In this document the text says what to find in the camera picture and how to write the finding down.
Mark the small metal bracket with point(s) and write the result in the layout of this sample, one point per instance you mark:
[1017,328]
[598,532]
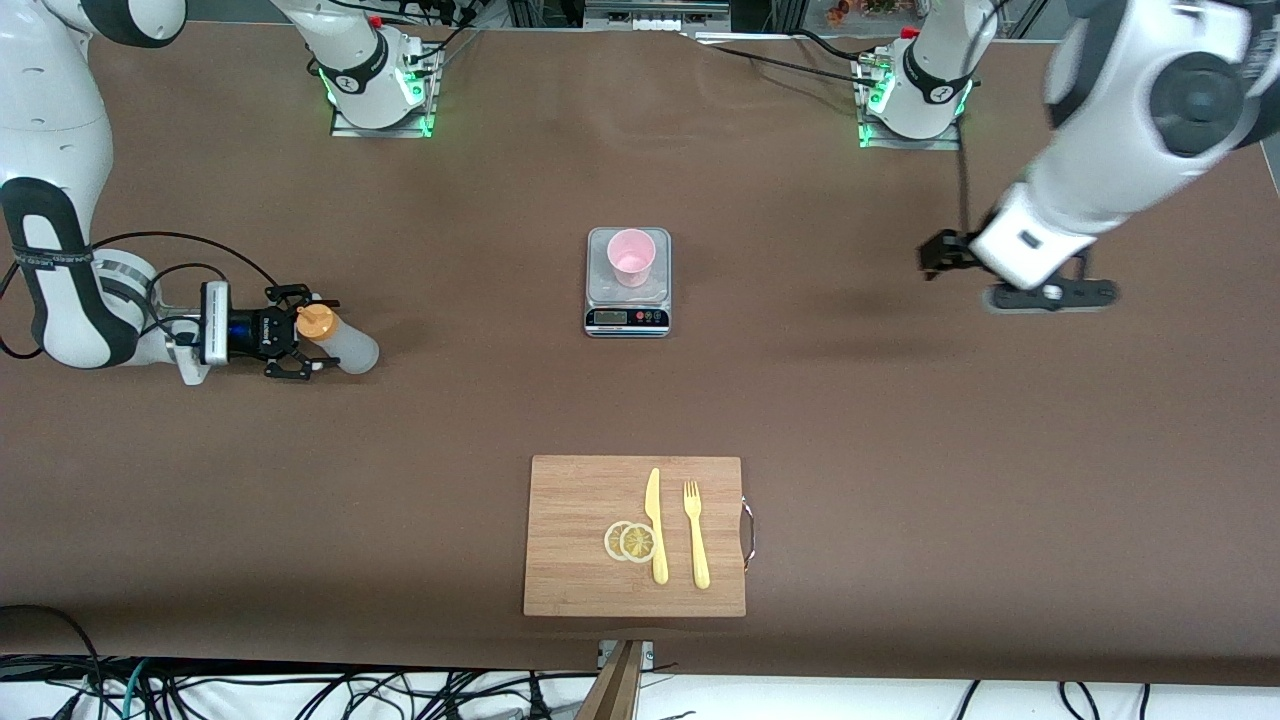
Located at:
[648,655]

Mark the brown table cover sheet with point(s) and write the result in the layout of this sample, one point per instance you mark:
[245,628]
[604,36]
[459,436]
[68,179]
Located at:
[900,500]

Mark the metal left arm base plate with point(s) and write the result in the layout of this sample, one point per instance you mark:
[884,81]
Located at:
[910,144]

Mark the lemon slice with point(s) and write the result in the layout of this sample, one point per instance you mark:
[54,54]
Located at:
[637,543]
[611,541]

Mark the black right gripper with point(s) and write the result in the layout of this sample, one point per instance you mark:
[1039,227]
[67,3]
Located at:
[268,333]

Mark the translucent squeeze bottle orange cap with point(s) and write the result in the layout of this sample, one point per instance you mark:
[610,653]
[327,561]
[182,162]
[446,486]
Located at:
[350,350]

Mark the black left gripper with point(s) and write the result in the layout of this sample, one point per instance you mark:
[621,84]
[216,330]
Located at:
[946,254]

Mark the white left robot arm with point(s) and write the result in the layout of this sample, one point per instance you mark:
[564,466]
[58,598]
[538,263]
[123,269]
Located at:
[1100,170]

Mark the yellow plastic fork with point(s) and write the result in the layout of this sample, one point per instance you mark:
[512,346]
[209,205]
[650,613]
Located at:
[699,550]

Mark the silver digital kitchen scale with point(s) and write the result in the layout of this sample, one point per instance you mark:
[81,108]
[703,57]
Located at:
[628,318]

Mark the pink plastic cup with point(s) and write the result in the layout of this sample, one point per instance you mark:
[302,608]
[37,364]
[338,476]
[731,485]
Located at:
[632,260]

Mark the small orange object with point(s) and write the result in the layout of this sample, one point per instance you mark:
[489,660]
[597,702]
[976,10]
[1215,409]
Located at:
[838,12]

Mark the yellow plastic knife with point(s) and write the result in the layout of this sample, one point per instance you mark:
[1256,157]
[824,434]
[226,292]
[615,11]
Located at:
[653,500]

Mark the wooden cutting board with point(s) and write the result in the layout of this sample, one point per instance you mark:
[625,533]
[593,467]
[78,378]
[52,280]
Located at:
[580,500]

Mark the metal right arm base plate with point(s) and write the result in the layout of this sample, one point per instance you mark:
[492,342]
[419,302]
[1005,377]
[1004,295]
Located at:
[380,132]

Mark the white power strip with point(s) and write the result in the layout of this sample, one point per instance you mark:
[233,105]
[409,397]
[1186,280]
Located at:
[655,22]

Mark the wooden post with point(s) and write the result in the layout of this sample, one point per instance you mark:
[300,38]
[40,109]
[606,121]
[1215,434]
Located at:
[618,690]

